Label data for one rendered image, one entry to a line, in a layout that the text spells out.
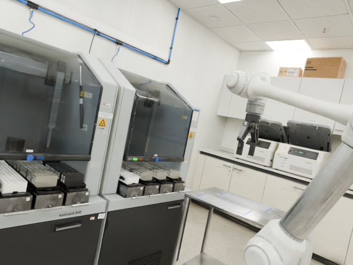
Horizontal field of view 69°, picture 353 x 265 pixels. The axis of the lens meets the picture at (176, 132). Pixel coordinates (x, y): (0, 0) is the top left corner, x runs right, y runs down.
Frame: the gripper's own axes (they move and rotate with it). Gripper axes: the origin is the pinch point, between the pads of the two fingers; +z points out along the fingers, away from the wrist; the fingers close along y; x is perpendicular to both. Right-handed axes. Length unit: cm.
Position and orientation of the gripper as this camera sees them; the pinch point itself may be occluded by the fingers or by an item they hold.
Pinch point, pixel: (245, 153)
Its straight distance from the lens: 137.8
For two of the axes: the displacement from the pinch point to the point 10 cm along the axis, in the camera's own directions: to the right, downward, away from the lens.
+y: 6.5, 0.9, 7.5
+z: -2.0, 9.8, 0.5
